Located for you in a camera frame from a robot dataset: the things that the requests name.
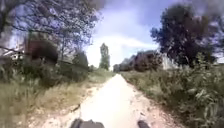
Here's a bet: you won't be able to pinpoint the pale dirt path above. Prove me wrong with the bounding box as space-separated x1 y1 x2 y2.
29 73 181 128

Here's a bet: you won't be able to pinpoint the tall slim tree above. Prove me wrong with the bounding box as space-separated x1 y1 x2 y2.
98 42 111 71

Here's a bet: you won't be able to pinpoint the large bare-branched tree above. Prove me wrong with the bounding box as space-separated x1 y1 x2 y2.
0 0 104 64

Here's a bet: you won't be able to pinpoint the robot's own part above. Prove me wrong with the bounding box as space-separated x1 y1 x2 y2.
69 118 106 128
137 119 151 128

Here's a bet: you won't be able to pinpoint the dark green hedge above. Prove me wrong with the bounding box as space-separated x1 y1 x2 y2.
0 49 98 88

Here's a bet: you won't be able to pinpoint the overgrown green bushes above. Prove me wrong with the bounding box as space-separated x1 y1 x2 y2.
119 54 224 128

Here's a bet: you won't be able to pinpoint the large dark tree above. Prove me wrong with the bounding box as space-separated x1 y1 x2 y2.
149 3 224 68

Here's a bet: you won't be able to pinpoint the row of dark trees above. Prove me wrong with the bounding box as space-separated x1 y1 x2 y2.
112 49 164 73

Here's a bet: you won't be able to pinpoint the dry grass verge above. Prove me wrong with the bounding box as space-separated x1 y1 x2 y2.
0 68 116 128

